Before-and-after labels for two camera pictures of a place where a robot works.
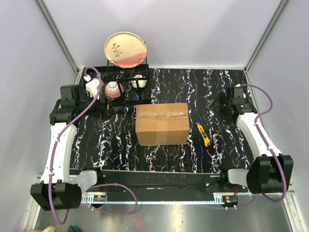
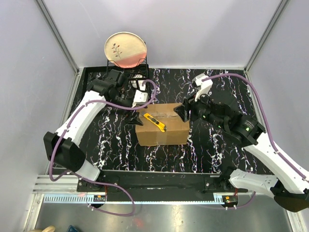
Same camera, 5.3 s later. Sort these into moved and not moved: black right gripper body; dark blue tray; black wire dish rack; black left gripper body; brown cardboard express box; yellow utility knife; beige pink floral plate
Moved: yellow utility knife; black left gripper body; black right gripper body
Not moved: dark blue tray; black wire dish rack; beige pink floral plate; brown cardboard express box
